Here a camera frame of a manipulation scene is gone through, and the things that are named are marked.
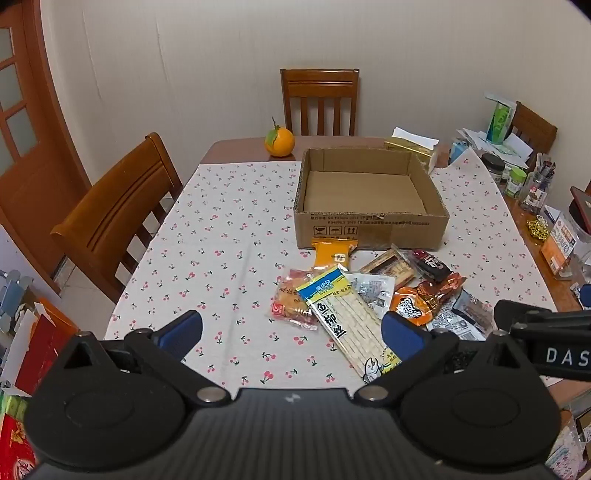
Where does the pale blue plastic object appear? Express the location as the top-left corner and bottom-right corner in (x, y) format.
(0, 271), (36, 334)

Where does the pile of white papers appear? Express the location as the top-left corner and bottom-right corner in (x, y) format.
(454, 126), (534, 170)

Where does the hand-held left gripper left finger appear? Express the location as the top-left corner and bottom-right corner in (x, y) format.
(61, 310), (230, 408)

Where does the clear dark meat packet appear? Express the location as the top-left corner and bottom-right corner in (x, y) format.
(427, 290), (498, 343)

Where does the red paper bag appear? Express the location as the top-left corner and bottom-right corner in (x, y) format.
(13, 298), (80, 398)

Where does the green white carton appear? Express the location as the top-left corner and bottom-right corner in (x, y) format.
(484, 93), (517, 145)

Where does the glass jar with pens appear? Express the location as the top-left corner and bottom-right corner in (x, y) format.
(518, 154), (556, 216)

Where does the black lid jar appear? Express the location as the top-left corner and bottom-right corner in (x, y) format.
(479, 153), (507, 186)

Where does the red gold printed bag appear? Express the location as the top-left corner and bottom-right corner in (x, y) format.
(0, 396), (38, 480)

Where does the orange label clear box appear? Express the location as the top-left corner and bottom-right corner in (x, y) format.
(540, 209), (591, 281)

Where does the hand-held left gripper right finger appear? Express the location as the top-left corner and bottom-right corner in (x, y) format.
(353, 310), (528, 408)

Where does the cardboard box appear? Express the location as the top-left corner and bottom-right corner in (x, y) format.
(293, 147), (450, 253)

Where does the wooden chair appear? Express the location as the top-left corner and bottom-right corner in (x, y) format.
(50, 132), (185, 305)
(569, 186), (591, 237)
(280, 68), (360, 137)
(507, 101), (559, 158)

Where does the black red snack packet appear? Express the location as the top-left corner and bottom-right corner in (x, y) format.
(408, 248), (452, 282)

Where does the cherry print tablecloth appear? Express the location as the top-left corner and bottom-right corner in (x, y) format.
(105, 148), (560, 389)

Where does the clear cake packet red edge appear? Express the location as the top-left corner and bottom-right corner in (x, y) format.
(270, 266), (320, 331)

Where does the gold tissue box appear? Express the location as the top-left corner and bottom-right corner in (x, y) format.
(383, 128), (441, 175)

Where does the orange foil snack packet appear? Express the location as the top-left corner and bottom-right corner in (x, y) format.
(390, 272), (467, 327)

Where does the orange fruit with leaf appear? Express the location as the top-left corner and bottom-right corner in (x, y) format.
(263, 117), (296, 159)

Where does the green lid bottle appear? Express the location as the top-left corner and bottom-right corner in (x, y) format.
(503, 167), (527, 199)

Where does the long fish strip packet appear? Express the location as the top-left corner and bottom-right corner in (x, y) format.
(295, 263), (403, 384)

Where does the clear brown biscuit packet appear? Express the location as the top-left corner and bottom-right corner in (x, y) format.
(359, 246), (417, 288)

